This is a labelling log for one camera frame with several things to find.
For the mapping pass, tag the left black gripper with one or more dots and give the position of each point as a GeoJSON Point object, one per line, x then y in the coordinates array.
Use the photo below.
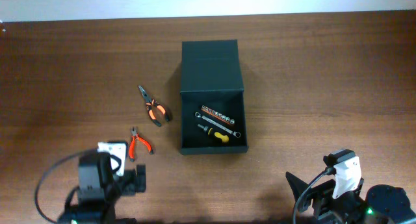
{"type": "Point", "coordinates": [131, 186]}

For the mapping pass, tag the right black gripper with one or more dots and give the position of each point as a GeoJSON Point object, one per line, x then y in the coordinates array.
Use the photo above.
{"type": "Point", "coordinates": [322, 193]}

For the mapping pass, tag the small red-handled cutters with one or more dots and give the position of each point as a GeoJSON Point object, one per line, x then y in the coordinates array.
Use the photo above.
{"type": "Point", "coordinates": [136, 138]}

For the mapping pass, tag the silver double-ended wrench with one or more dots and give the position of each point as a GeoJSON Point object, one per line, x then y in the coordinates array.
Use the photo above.
{"type": "Point", "coordinates": [234, 133]}

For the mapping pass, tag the orange black needle-nose pliers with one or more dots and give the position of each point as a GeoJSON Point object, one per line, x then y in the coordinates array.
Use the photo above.
{"type": "Point", "coordinates": [152, 105]}

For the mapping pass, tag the yellow black stubby screwdriver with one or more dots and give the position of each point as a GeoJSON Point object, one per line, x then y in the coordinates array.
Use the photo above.
{"type": "Point", "coordinates": [214, 134]}

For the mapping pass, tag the orange socket bit rail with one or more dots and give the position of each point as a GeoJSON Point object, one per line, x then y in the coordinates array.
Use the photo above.
{"type": "Point", "coordinates": [217, 115]}

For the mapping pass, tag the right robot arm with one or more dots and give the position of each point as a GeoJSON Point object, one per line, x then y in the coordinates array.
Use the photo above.
{"type": "Point", "coordinates": [383, 203]}

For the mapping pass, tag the dark green open box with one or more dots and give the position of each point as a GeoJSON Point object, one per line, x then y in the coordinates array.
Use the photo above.
{"type": "Point", "coordinates": [211, 76]}

